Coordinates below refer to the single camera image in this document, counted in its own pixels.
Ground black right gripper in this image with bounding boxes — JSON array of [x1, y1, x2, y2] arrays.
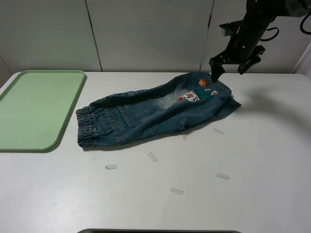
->
[[209, 14, 276, 82]]

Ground children's blue denim shorts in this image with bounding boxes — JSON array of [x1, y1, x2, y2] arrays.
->
[[76, 71, 240, 149]]

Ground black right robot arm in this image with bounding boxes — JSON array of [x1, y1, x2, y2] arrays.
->
[[209, 0, 311, 83]]

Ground green plastic tray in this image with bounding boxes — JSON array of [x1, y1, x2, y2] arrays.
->
[[0, 70, 86, 151]]

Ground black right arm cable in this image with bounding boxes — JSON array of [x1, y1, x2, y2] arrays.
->
[[259, 11, 311, 41]]

